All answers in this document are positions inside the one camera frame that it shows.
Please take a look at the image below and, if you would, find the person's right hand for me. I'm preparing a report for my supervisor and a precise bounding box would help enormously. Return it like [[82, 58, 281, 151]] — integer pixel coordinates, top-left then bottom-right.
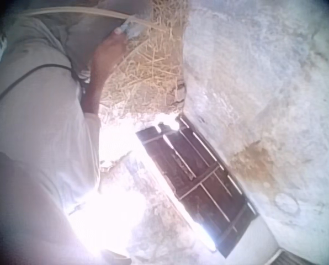
[[92, 26, 132, 73]]

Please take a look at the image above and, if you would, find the pale blue plastic piece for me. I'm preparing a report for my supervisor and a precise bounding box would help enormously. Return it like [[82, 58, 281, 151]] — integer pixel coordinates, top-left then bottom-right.
[[119, 17, 146, 39]]

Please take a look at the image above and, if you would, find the heap of dry straw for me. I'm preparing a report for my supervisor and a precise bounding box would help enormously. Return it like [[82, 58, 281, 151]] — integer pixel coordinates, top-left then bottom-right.
[[98, 0, 189, 122]]

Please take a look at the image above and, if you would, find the long pale curved stick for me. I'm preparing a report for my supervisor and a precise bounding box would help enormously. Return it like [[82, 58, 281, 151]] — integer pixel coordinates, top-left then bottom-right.
[[26, 6, 168, 34]]

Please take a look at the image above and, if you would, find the dark brown wooden door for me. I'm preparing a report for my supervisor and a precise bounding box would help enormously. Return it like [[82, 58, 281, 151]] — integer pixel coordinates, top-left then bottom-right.
[[135, 114, 258, 259]]

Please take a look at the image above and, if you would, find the grey ribbed sheet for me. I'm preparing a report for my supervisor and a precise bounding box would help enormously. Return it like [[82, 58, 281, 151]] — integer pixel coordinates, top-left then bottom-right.
[[272, 248, 302, 265]]

